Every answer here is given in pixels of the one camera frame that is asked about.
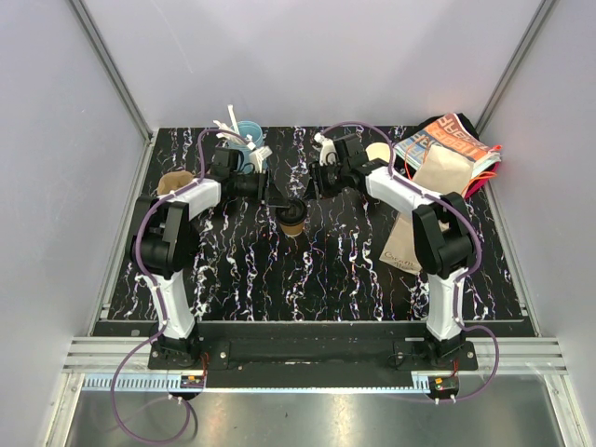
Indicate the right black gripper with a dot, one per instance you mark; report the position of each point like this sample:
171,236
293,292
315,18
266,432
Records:
318,172

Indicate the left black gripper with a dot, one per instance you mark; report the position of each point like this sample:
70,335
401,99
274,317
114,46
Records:
268,191

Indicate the black plastic cup lid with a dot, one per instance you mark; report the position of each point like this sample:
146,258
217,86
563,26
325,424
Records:
295,213

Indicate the single brown paper cup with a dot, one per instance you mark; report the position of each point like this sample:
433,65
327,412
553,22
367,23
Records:
292,229

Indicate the cardboard cup carrier stack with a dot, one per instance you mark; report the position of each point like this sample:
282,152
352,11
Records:
173,181

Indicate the brown paper takeout bag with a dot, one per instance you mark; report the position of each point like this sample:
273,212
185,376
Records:
444,171

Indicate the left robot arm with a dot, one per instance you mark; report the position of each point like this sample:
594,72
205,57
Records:
163,241

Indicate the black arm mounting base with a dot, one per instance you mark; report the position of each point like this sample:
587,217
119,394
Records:
402,345

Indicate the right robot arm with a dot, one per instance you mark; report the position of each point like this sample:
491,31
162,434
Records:
444,241

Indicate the blue cup with stirrers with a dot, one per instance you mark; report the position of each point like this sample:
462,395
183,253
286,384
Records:
251,132

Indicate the stack of paper cups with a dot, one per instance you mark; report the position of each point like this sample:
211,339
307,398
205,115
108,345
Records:
379,150

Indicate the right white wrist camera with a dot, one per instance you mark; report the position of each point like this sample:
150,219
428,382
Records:
327,153

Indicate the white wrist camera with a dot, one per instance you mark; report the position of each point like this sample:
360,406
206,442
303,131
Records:
258,158
327,153

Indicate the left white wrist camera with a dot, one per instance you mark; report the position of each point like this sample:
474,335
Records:
258,158

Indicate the left aluminium corner post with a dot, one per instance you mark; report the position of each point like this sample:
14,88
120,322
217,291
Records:
95,39

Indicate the aluminium corner post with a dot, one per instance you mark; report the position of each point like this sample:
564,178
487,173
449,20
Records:
517,58
95,39

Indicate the aluminium frame rail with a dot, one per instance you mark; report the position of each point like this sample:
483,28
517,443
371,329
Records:
303,365

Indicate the right aluminium corner post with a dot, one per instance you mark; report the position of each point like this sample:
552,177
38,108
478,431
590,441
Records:
517,58

